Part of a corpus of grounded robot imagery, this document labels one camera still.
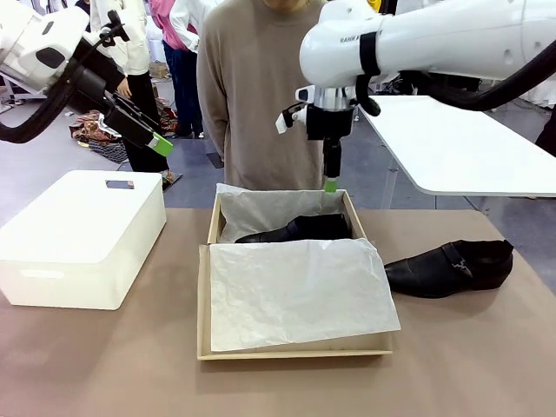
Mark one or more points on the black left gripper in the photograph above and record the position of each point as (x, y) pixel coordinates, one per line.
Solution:
(93, 78)

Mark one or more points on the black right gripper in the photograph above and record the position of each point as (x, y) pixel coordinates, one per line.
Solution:
(328, 123)

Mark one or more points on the plain black leather shoe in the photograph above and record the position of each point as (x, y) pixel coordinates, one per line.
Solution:
(304, 228)

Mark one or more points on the white tissue paper sheet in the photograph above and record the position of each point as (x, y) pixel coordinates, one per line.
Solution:
(295, 291)

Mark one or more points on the black leather shoe with buckle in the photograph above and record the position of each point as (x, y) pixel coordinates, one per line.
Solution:
(443, 271)

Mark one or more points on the brown cardboard shoe box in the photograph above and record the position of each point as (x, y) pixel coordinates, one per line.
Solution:
(204, 304)

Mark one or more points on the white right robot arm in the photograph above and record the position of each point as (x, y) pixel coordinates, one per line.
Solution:
(434, 39)

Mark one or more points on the white plastic storage box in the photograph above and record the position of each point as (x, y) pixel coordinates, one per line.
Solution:
(74, 226)

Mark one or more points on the cream jacket bystander's hand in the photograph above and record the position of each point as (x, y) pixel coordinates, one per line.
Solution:
(126, 91)

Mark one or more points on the patterned cloth pile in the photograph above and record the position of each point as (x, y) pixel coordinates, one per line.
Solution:
(91, 130)

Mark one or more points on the bystander in pink top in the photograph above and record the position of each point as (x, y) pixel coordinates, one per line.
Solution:
(182, 87)

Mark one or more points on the dark smartphone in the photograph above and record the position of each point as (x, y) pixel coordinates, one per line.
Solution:
(120, 184)

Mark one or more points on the bystander in cream jacket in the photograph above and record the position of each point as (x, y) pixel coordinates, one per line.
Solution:
(139, 52)

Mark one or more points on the person in beige sweater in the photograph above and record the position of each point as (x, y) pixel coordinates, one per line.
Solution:
(252, 95)

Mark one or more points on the bystander in white shirt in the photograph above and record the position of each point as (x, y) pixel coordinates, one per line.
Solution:
(191, 21)

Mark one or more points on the white side table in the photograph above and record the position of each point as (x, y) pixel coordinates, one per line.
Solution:
(456, 147)

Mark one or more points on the white curtain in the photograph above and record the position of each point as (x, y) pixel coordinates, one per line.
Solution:
(543, 93)

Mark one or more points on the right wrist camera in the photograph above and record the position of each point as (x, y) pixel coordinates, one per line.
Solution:
(289, 117)

